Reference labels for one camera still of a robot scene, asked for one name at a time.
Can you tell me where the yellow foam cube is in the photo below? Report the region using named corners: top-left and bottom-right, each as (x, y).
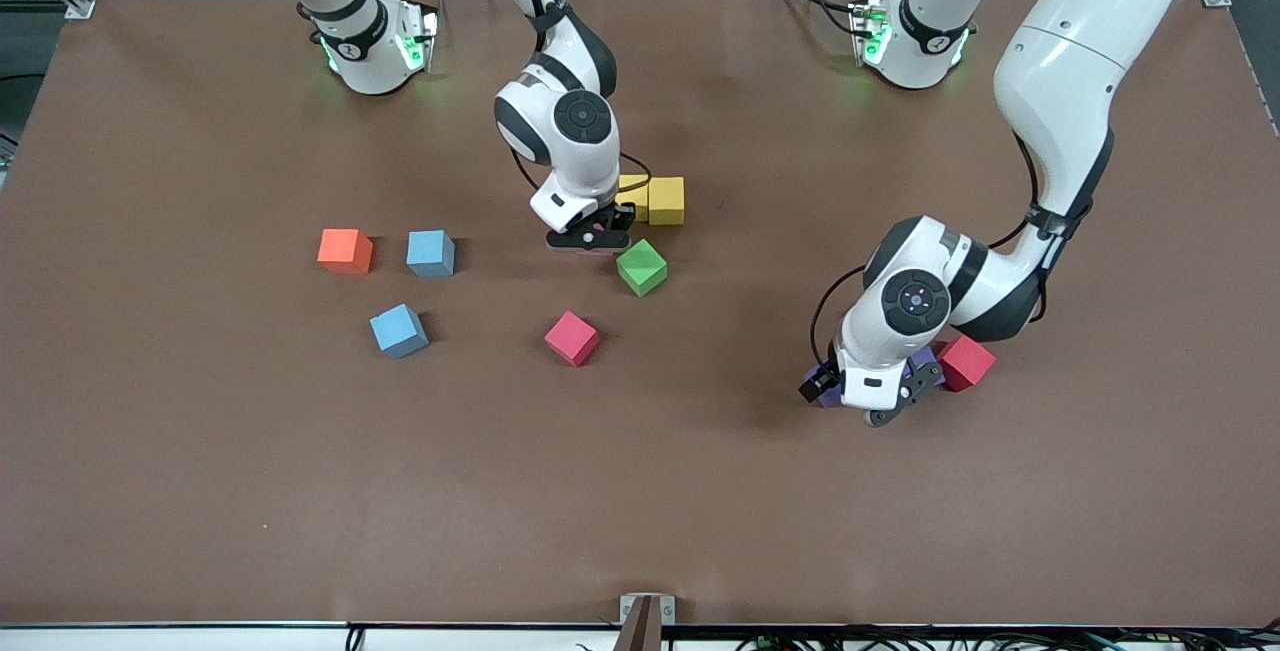
top-left (616, 174), bottom-right (651, 224)
top-left (648, 177), bottom-right (687, 226)

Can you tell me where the green foam cube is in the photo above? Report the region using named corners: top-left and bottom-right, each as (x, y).
top-left (616, 238), bottom-right (669, 298)

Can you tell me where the red foam cube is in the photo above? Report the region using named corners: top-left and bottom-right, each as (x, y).
top-left (938, 333), bottom-right (997, 393)
top-left (544, 310), bottom-right (601, 368)

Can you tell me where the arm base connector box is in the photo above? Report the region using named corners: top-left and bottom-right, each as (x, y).
top-left (398, 3), bottom-right (442, 72)
top-left (848, 0), bottom-right (893, 67)

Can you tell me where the blue foam cube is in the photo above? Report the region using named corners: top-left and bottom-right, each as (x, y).
top-left (369, 303), bottom-right (430, 360)
top-left (406, 230), bottom-right (457, 279)

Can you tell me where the brown table mat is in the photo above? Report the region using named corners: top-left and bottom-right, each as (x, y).
top-left (0, 0), bottom-right (1280, 629)

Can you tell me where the orange foam cube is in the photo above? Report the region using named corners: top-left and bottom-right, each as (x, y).
top-left (317, 228), bottom-right (375, 276)

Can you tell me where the metal table edge bracket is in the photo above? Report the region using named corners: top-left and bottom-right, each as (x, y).
top-left (617, 593), bottom-right (677, 651)

